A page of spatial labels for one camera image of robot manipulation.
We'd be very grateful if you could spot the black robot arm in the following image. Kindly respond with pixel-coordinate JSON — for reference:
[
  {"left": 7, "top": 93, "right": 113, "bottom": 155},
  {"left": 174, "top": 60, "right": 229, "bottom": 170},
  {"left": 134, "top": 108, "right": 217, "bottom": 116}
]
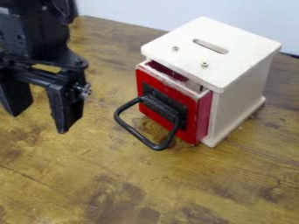
[{"left": 0, "top": 0, "right": 89, "bottom": 134}]

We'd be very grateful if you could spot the red drawer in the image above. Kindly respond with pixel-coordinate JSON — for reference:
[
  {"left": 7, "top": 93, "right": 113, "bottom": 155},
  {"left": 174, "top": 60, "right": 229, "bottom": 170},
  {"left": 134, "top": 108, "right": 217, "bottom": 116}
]
[{"left": 134, "top": 60, "right": 212, "bottom": 145}]

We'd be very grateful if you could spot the right screw on box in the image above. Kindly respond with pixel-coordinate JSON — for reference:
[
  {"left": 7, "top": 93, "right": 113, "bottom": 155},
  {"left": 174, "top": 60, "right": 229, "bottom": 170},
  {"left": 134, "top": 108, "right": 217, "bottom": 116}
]
[{"left": 200, "top": 61, "right": 209, "bottom": 67}]

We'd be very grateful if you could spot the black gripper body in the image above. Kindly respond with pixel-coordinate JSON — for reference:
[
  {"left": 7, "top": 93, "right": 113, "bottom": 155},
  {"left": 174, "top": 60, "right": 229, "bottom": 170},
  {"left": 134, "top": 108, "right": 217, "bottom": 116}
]
[{"left": 0, "top": 0, "right": 93, "bottom": 102}]

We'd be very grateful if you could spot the white wooden box cabinet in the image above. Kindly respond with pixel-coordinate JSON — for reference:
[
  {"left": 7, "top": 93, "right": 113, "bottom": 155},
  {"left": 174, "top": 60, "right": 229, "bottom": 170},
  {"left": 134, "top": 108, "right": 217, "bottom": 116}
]
[{"left": 141, "top": 17, "right": 281, "bottom": 147}]

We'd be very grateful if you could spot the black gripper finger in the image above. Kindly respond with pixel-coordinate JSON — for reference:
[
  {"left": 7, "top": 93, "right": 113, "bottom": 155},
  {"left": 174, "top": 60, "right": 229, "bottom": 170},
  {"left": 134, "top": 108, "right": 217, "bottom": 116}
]
[
  {"left": 46, "top": 83, "right": 84, "bottom": 134},
  {"left": 0, "top": 73, "right": 33, "bottom": 116}
]

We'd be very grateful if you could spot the black metal drawer handle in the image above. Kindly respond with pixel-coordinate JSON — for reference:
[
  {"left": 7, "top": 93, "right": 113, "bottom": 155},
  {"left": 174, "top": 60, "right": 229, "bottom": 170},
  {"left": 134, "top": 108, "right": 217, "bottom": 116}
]
[{"left": 113, "top": 94, "right": 185, "bottom": 151}]

